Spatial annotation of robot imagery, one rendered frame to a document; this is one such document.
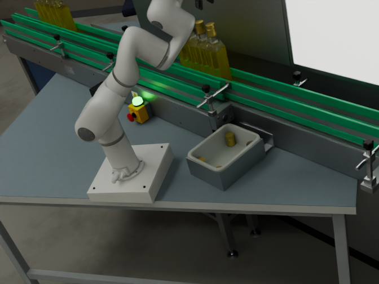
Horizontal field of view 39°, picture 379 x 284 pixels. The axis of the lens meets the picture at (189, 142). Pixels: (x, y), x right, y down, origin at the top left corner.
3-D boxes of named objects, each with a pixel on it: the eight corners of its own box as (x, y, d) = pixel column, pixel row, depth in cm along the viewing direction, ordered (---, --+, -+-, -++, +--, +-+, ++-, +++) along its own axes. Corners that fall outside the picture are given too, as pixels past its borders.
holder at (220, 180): (276, 147, 193) (273, 130, 188) (224, 191, 180) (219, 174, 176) (241, 133, 204) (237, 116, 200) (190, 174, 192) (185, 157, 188)
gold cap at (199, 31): (208, 30, 197) (205, 20, 195) (201, 35, 196) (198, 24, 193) (201, 29, 200) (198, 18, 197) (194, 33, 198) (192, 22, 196)
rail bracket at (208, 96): (235, 101, 198) (229, 72, 191) (203, 124, 191) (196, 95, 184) (229, 98, 201) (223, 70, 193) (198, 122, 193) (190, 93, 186)
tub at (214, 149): (267, 154, 190) (263, 135, 185) (224, 191, 180) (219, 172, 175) (231, 140, 202) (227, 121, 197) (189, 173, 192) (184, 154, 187)
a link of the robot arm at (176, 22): (145, -5, 168) (185, 18, 174) (120, 53, 163) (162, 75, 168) (165, -24, 154) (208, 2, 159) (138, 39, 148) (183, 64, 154)
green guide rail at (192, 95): (211, 109, 198) (206, 91, 193) (209, 111, 197) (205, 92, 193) (7, 31, 317) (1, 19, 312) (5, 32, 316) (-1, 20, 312)
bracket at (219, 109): (236, 119, 202) (232, 103, 198) (218, 132, 197) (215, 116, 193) (229, 116, 204) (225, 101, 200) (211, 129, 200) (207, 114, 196)
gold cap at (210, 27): (219, 33, 193) (216, 22, 191) (212, 38, 192) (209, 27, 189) (212, 31, 196) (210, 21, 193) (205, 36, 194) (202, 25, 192)
